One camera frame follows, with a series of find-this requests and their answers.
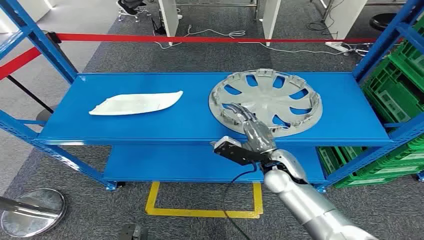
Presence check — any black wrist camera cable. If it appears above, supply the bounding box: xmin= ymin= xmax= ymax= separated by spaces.
xmin=222 ymin=161 xmax=259 ymax=240

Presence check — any white desk with panel legs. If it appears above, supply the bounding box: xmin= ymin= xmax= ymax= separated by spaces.
xmin=324 ymin=0 xmax=369 ymax=41
xmin=158 ymin=0 xmax=282 ymax=47

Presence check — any yellow tape square outline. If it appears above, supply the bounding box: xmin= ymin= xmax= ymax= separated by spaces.
xmin=145 ymin=181 xmax=264 ymax=220

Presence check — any white power strip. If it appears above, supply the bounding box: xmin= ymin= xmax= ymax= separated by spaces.
xmin=324 ymin=41 xmax=349 ymax=53

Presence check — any dark grey robot left leg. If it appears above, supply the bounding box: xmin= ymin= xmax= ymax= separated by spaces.
xmin=118 ymin=223 xmax=150 ymax=240

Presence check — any belt stanchion post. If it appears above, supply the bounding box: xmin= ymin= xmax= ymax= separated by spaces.
xmin=45 ymin=30 xmax=80 ymax=75

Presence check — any green plastic crate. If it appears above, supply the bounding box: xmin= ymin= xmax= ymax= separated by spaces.
xmin=317 ymin=162 xmax=424 ymax=183
xmin=332 ymin=173 xmax=398 ymax=190
xmin=387 ymin=16 xmax=424 ymax=90
xmin=405 ymin=134 xmax=424 ymax=157
xmin=316 ymin=145 xmax=424 ymax=173
xmin=361 ymin=57 xmax=424 ymax=125

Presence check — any white plastic car part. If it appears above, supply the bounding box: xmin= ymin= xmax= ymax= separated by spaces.
xmin=88 ymin=90 xmax=184 ymax=117

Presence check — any black round stool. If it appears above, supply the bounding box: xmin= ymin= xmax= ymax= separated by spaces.
xmin=369 ymin=13 xmax=398 ymax=32

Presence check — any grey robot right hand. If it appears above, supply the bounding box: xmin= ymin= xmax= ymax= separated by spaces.
xmin=228 ymin=103 xmax=277 ymax=154

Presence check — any chrome stanchion with mirror base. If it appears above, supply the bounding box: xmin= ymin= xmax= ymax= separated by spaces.
xmin=0 ymin=188 xmax=67 ymax=239

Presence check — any silver wheel hubcap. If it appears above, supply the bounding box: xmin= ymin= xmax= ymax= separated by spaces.
xmin=208 ymin=68 xmax=324 ymax=138

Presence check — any long red barrier belt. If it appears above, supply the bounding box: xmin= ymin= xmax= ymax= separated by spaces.
xmin=54 ymin=32 xmax=405 ymax=45

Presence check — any small black device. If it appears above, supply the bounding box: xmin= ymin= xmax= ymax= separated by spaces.
xmin=150 ymin=17 xmax=167 ymax=36

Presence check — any office chair chrome base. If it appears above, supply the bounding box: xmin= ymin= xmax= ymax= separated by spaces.
xmin=116 ymin=0 xmax=153 ymax=23

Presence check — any white power cable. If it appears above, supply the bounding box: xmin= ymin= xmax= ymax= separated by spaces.
xmin=152 ymin=24 xmax=352 ymax=56

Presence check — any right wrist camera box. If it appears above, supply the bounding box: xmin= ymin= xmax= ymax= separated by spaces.
xmin=211 ymin=135 xmax=266 ymax=167

